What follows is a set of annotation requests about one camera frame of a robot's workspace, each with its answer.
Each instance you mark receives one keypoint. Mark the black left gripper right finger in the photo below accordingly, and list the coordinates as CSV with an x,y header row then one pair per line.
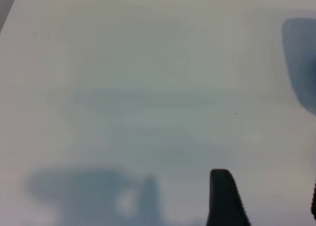
x,y
314,201

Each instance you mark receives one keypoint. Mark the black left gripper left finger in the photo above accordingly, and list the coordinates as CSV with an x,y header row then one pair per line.
x,y
224,198

